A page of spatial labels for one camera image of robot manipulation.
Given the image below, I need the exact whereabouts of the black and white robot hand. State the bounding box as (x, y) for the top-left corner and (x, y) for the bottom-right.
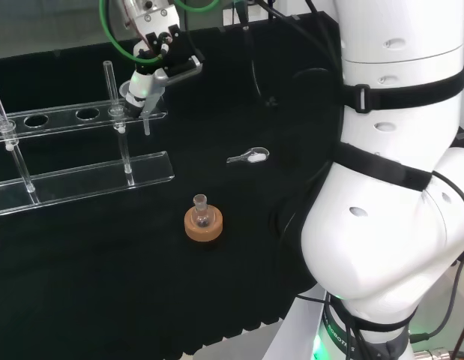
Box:
(118, 0), (205, 118)

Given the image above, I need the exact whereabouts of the clear plastic funnel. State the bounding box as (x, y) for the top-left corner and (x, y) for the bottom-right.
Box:
(118, 82), (167, 135)

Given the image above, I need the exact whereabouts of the clear glass weighing funnel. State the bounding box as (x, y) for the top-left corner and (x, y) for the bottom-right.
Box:
(226, 146), (271, 165)

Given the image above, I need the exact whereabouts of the clear acrylic funnel stand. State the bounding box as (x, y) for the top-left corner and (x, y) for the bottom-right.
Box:
(0, 61), (176, 219)

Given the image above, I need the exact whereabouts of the small round-bottom glass flask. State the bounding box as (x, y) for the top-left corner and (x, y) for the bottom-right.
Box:
(192, 193), (211, 230)

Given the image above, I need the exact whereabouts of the black bench cloth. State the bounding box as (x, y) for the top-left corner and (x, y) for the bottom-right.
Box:
(0, 10), (346, 357)

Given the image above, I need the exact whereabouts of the green cable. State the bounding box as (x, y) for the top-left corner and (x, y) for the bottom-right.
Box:
(98, 0), (166, 65)

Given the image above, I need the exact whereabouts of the black cable with connector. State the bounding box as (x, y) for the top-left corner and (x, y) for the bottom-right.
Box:
(235, 0), (280, 108)

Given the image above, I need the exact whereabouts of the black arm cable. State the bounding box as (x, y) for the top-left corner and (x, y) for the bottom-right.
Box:
(303, 0), (346, 78)

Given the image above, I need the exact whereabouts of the brown cork ring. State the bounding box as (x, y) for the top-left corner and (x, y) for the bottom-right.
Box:
(184, 205), (224, 245)

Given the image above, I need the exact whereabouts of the black base cable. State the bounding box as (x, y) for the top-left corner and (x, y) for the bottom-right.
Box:
(409, 257), (464, 343)

